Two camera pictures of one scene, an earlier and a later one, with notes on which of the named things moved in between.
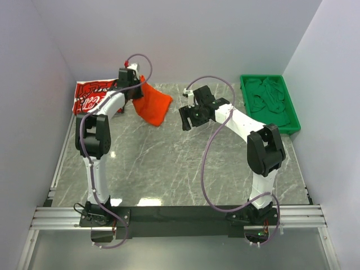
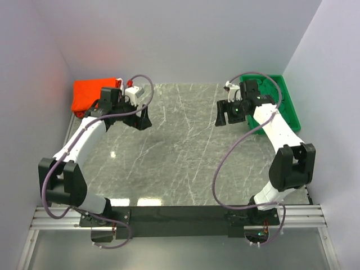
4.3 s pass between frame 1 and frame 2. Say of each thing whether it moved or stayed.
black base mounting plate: stayed
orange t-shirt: moved
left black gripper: moved
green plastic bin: stayed
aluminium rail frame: stayed
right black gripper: moved
